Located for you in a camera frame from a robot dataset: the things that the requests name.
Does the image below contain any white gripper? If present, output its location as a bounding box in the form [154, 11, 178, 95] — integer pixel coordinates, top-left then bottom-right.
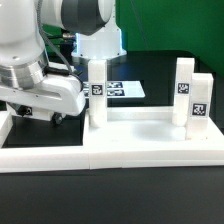
[0, 74, 86, 126]

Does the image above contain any white desk top tray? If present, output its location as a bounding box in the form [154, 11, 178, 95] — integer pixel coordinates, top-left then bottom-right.
[81, 105, 224, 146]

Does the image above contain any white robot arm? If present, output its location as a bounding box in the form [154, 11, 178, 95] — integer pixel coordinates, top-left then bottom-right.
[0, 0, 126, 123]

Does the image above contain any white U-shaped fence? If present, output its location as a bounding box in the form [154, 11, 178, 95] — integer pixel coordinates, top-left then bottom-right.
[0, 121, 224, 173]

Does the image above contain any fiducial marker plate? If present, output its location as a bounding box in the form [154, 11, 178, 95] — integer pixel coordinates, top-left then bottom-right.
[84, 81, 145, 98]

